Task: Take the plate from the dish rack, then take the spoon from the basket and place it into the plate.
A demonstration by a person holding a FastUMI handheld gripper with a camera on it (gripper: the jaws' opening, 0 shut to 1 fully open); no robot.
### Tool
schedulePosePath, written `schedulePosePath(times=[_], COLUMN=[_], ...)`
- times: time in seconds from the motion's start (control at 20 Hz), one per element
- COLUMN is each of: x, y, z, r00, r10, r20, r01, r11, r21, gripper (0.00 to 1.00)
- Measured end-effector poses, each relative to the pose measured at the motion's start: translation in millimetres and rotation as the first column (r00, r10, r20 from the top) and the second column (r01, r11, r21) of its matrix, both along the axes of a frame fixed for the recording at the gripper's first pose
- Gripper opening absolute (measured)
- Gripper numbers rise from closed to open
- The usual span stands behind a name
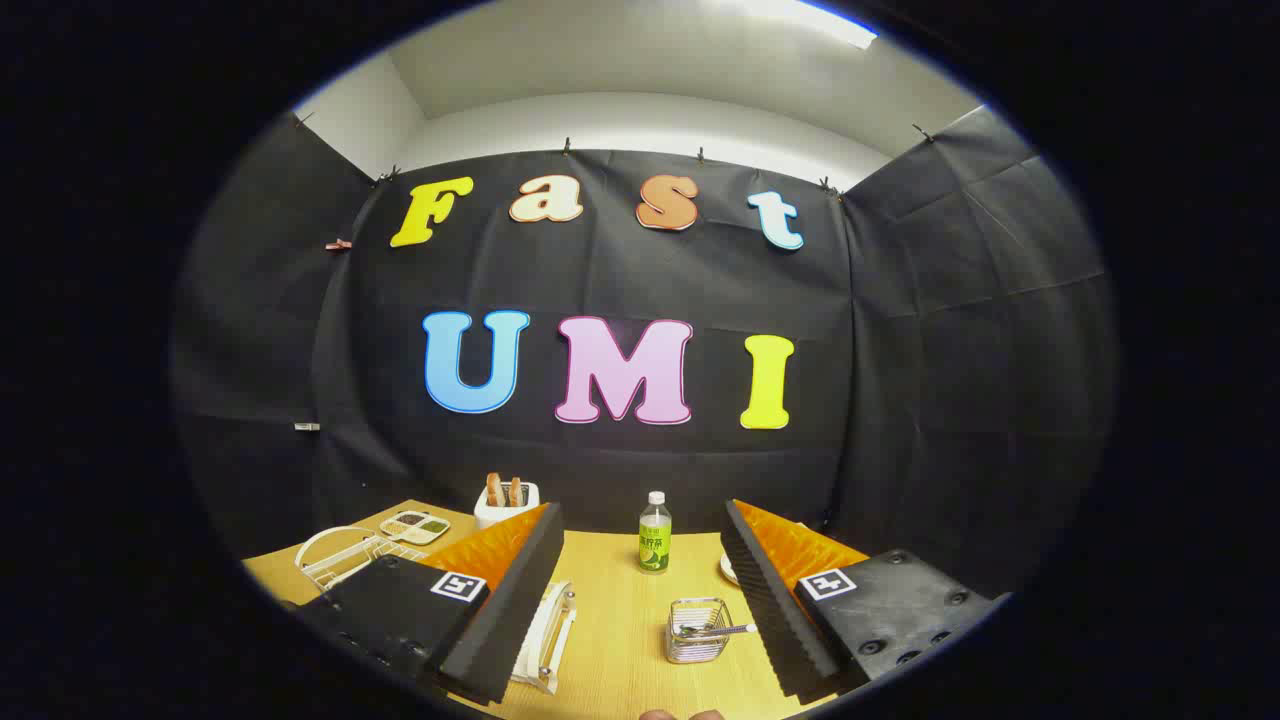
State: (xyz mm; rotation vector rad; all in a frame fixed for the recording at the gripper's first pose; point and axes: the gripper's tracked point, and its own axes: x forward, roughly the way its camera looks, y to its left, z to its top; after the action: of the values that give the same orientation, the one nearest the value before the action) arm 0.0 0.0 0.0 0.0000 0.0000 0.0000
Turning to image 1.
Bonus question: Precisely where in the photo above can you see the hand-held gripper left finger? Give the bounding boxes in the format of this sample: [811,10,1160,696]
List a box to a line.
[285,502,566,707]

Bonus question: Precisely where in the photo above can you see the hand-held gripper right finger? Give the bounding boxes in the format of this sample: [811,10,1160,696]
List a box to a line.
[720,498,1013,703]

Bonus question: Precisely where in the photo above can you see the metal wire basket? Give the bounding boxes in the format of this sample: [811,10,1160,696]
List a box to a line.
[666,597,733,665]

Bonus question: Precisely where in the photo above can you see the white wire dish rack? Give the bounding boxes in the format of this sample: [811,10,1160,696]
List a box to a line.
[295,526,579,697]

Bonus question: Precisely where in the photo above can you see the white toaster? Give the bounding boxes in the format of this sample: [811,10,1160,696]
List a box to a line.
[474,482,542,530]

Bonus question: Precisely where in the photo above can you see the divided seasoning tray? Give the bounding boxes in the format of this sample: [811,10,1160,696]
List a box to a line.
[380,510,452,547]

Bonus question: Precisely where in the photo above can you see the green label drink bottle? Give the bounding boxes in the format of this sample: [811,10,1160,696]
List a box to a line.
[638,491,673,575]

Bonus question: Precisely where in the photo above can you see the black backdrop cloth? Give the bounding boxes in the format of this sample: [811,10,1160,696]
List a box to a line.
[170,105,1119,601]

